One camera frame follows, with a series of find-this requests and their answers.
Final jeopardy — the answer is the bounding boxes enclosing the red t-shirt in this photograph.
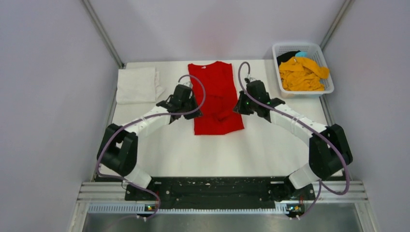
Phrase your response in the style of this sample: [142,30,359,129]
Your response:
[188,61,244,135]

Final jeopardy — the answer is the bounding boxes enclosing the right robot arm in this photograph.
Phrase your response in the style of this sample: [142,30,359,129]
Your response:
[234,78,353,199]

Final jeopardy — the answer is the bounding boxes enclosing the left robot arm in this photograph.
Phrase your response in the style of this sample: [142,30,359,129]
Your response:
[97,84,202,200]

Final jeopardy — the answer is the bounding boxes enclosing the black t-shirt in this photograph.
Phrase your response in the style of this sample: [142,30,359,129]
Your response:
[277,50,300,66]

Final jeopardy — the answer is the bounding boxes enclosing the yellow t-shirt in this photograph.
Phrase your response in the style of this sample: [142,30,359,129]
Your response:
[278,57,330,91]

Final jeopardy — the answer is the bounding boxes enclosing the folded white t-shirt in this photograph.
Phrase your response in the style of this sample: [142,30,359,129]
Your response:
[116,67,165,104]

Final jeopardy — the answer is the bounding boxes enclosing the light blue t-shirt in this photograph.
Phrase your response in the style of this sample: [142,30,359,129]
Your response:
[294,51,308,58]

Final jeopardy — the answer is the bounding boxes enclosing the white plastic laundry basket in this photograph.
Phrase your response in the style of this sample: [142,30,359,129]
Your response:
[272,42,334,98]

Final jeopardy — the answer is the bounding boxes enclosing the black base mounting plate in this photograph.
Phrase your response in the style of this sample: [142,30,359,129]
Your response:
[125,176,316,209]

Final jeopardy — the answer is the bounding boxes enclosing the aluminium corner post left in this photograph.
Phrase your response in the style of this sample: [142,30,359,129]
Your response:
[80,0,124,69]

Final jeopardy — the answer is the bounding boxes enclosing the aluminium corner post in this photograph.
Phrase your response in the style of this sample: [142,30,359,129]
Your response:
[319,0,355,50]
[80,0,124,69]

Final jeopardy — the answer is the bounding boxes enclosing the white slotted cable duct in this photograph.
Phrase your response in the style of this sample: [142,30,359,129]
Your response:
[88,203,302,215]

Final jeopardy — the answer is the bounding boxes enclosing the aluminium corner post right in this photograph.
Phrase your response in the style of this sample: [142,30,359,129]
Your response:
[319,0,355,50]

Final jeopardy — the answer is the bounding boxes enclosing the aluminium front rail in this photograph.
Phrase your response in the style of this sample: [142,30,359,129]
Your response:
[77,177,368,203]

